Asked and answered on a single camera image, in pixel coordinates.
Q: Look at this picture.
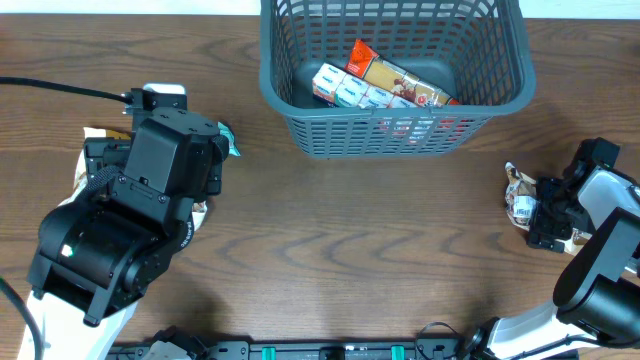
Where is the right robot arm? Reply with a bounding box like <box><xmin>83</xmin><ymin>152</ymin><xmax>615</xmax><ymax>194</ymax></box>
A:
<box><xmin>465</xmin><ymin>138</ymin><xmax>639</xmax><ymax>359</ymax></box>

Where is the grey plastic basket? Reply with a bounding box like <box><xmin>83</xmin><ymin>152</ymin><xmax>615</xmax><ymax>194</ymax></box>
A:
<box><xmin>260</xmin><ymin>0</ymin><xmax>535</xmax><ymax>158</ymax></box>

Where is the teal snack packet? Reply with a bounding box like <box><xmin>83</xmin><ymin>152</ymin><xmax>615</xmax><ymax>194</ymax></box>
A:
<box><xmin>218</xmin><ymin>122</ymin><xmax>241</xmax><ymax>157</ymax></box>

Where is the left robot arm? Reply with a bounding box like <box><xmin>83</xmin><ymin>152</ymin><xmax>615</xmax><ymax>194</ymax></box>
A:
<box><xmin>19</xmin><ymin>108</ymin><xmax>229</xmax><ymax>359</ymax></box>

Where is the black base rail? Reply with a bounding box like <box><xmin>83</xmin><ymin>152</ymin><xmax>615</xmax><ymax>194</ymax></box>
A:
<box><xmin>106</xmin><ymin>327</ymin><xmax>474</xmax><ymax>360</ymax></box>

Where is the orange pasta packet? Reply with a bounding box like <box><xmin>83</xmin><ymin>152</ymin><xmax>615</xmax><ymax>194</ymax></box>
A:
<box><xmin>345</xmin><ymin>39</ymin><xmax>460</xmax><ymax>108</ymax></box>

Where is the beige snack bag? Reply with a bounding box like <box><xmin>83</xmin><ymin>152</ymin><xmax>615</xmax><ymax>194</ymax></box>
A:
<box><xmin>59</xmin><ymin>127</ymin><xmax>131</xmax><ymax>206</ymax></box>
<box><xmin>505</xmin><ymin>162</ymin><xmax>594</xmax><ymax>256</ymax></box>

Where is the crumpled beige bag under arm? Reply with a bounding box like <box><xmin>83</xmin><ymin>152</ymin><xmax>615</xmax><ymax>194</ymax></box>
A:
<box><xmin>191</xmin><ymin>202</ymin><xmax>208</xmax><ymax>231</ymax></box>

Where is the tissue multipack box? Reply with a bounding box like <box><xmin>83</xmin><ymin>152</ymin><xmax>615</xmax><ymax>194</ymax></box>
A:
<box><xmin>311</xmin><ymin>63</ymin><xmax>395</xmax><ymax>110</ymax></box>

